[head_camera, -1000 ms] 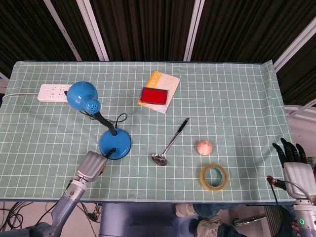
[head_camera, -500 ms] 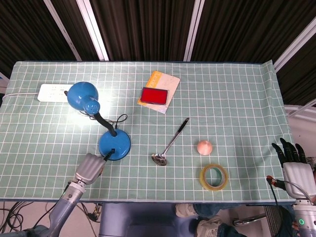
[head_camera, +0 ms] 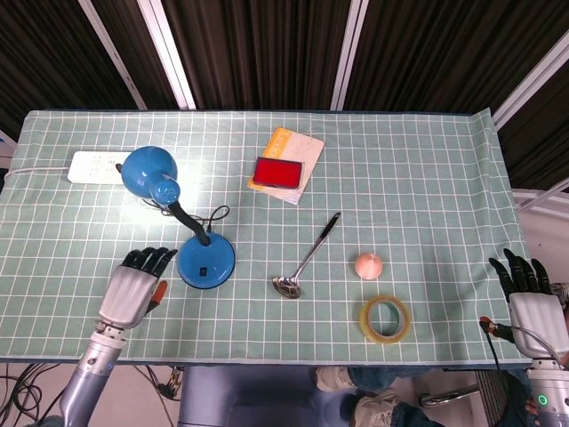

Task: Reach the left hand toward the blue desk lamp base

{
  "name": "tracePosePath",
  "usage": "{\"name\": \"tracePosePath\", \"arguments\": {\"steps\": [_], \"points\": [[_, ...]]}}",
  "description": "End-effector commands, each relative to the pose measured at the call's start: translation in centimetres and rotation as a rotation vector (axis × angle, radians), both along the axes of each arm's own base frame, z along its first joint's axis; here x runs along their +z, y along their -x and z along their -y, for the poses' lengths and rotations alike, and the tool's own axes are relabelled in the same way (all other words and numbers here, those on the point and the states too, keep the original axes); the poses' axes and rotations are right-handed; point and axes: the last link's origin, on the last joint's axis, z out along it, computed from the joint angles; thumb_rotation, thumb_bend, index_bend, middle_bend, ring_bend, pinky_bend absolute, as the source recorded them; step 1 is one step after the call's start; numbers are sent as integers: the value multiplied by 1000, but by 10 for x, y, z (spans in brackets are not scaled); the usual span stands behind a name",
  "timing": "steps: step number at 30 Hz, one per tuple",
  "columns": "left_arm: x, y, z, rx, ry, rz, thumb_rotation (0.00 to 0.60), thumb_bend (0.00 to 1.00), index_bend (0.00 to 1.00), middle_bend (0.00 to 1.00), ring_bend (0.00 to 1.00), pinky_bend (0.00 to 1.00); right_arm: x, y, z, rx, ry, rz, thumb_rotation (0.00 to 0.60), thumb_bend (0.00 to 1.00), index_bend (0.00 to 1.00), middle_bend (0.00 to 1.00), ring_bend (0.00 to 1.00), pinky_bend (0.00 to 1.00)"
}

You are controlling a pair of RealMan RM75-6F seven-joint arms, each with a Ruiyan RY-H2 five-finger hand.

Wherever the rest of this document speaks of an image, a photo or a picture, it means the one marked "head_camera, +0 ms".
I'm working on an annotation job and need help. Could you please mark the green white checked tablecloth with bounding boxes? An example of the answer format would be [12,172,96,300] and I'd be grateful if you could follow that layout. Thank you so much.
[0,108,537,368]

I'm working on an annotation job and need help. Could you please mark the grey sneaker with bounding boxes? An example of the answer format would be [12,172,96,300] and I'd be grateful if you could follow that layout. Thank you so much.
[315,366,357,393]
[349,389,401,427]

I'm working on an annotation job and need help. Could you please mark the blue gooseneck desk lamp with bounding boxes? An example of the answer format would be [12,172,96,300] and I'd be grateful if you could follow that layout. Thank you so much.
[120,146,237,293]

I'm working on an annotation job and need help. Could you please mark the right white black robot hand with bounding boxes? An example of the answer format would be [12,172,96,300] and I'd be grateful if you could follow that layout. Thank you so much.
[478,247,569,359]

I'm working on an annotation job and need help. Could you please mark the red ink pad box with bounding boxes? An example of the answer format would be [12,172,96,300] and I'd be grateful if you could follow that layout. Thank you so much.
[253,156,305,189]

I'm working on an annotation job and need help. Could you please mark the grey blue robot torso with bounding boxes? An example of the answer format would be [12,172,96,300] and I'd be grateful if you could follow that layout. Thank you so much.
[177,365,357,427]

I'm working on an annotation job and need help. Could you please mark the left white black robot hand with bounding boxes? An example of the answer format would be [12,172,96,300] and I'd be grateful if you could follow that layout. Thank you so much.
[97,246,179,331]

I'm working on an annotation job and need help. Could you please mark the white metal frame post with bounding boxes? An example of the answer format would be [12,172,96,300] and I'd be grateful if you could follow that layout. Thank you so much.
[137,0,197,110]
[491,30,569,131]
[330,0,371,111]
[78,0,148,110]

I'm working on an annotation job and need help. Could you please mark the black floor cables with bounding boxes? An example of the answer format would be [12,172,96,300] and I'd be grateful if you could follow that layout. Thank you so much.
[0,362,68,426]

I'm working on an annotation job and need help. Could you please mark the yellow white paper booklet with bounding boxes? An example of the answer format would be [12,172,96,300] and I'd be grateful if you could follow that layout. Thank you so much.
[246,127,325,206]

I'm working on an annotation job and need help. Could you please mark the peach coloured ball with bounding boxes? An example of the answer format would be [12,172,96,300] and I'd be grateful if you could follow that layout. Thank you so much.
[354,252,384,280]

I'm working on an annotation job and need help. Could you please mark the steel ladle black handle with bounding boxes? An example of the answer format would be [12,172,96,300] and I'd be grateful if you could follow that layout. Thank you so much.
[272,211,342,301]

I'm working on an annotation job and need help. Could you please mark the white power strip cable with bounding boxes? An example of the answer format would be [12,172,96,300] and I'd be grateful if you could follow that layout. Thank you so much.
[4,165,72,179]

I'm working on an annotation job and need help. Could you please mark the dark brown curtain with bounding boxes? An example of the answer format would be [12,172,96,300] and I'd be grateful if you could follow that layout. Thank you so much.
[0,0,569,188]

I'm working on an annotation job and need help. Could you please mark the black power cord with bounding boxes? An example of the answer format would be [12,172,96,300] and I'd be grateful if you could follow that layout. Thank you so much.
[115,162,231,235]

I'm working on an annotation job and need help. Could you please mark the yellowish clear tape roll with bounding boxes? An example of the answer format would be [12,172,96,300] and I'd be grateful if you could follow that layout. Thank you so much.
[358,294,413,346]

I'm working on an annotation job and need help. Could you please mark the white power strip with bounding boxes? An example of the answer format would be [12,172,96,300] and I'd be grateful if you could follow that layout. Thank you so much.
[67,150,134,185]

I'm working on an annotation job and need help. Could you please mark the chrome metal tube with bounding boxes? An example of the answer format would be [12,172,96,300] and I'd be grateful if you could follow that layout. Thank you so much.
[420,384,482,408]

